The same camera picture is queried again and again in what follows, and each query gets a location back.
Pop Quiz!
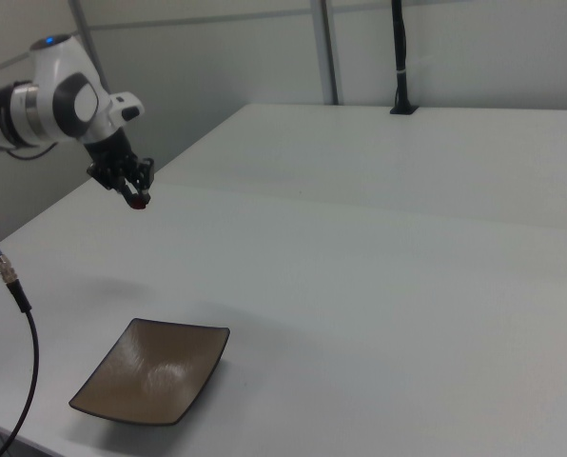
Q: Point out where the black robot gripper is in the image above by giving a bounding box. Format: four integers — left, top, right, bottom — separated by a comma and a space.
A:
83, 129, 157, 210

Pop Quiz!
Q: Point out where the black cable metal connector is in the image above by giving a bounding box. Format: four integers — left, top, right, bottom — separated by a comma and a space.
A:
0, 221, 41, 457

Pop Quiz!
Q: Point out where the grey metal partition post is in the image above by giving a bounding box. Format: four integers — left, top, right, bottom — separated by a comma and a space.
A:
310, 0, 341, 107
68, 0, 111, 96

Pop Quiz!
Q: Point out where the black pole stand white band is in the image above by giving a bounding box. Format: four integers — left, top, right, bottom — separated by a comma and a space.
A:
389, 0, 421, 116

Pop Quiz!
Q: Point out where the square brown ceramic plate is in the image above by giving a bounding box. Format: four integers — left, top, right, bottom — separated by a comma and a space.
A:
68, 317, 231, 427

